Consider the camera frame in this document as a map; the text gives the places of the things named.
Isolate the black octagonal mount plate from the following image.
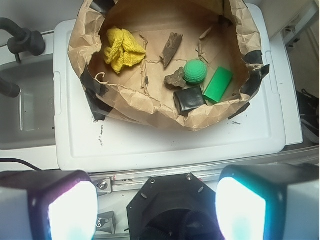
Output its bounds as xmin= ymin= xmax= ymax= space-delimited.
xmin=127 ymin=173 xmax=224 ymax=240

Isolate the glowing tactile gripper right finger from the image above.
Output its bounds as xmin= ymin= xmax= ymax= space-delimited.
xmin=215 ymin=163 xmax=320 ymax=240

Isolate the aluminium extrusion rail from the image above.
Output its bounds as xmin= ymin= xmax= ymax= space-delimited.
xmin=88 ymin=147 xmax=320 ymax=193

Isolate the brown wood bark piece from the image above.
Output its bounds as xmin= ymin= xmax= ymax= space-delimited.
xmin=159 ymin=32 xmax=183 ymax=69

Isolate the small brown rock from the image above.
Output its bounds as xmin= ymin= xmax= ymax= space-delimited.
xmin=163 ymin=67 xmax=187 ymax=90

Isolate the black cable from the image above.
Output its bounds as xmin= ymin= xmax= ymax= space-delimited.
xmin=0 ymin=157 xmax=45 ymax=172

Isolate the yellow knitted cloth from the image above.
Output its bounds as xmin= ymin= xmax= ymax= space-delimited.
xmin=103 ymin=27 xmax=146 ymax=74

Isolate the brown paper bag tray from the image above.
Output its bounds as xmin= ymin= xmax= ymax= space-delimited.
xmin=68 ymin=0 xmax=269 ymax=132

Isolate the white plastic bin lid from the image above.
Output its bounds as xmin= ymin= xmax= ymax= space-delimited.
xmin=52 ymin=3 xmax=287 ymax=173

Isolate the green golf ball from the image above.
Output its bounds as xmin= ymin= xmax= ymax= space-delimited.
xmin=183 ymin=59 xmax=208 ymax=85

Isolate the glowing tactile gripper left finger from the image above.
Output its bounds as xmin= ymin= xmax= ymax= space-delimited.
xmin=0 ymin=170 xmax=98 ymax=240

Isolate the black box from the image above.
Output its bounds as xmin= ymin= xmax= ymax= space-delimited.
xmin=173 ymin=86 xmax=206 ymax=116

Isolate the green rectangular block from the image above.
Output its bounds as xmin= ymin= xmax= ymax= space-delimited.
xmin=203 ymin=66 xmax=234 ymax=104

